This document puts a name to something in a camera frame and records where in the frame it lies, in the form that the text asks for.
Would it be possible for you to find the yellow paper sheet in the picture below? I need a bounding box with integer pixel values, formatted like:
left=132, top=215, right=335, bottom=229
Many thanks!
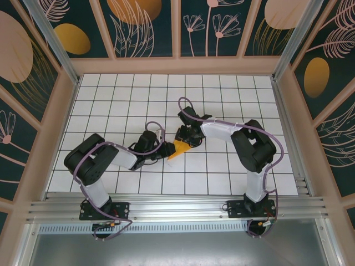
left=167, top=139, right=192, bottom=161

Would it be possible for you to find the grey metal panel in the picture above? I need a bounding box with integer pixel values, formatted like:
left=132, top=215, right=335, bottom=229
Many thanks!
left=24, top=232, right=333, bottom=266

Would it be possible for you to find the perforated metal cable tray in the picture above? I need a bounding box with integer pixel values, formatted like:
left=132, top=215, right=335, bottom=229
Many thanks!
left=38, top=223, right=250, bottom=235

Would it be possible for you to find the white grid-lined mat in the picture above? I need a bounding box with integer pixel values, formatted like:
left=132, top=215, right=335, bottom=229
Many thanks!
left=44, top=73, right=300, bottom=196

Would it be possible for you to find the aluminium side rail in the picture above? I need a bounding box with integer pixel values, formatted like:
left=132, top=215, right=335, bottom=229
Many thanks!
left=271, top=79, right=311, bottom=198

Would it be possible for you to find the aluminium corner post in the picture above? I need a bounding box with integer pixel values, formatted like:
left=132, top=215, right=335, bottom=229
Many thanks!
left=271, top=0, right=332, bottom=81
left=22, top=0, right=82, bottom=85

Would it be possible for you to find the purple cable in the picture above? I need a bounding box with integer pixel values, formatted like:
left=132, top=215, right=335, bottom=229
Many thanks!
left=73, top=121, right=166, bottom=242
left=177, top=96, right=283, bottom=239

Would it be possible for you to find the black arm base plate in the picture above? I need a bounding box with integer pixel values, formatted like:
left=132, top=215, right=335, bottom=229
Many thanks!
left=226, top=199, right=277, bottom=219
left=79, top=201, right=131, bottom=221

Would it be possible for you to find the aluminium mounting rail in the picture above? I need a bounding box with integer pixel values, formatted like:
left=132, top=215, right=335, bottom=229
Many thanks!
left=26, top=193, right=331, bottom=222

